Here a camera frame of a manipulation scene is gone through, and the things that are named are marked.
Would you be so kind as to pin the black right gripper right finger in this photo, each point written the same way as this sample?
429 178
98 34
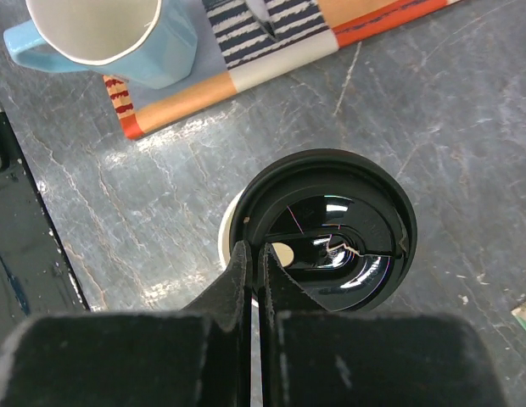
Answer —
314 357

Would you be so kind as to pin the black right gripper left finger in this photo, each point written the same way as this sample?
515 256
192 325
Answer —
196 356

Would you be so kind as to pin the white paper cup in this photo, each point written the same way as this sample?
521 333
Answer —
223 244

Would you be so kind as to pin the black plastic cup lid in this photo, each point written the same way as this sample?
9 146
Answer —
350 225

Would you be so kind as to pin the colourful patterned placemat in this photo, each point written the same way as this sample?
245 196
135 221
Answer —
235 53

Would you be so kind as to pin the light blue ceramic mug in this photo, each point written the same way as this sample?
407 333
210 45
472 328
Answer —
152 43

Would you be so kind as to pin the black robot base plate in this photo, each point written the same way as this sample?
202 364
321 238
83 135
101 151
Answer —
36 276

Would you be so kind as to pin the pink handled knife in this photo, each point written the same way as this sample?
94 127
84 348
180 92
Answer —
259 10

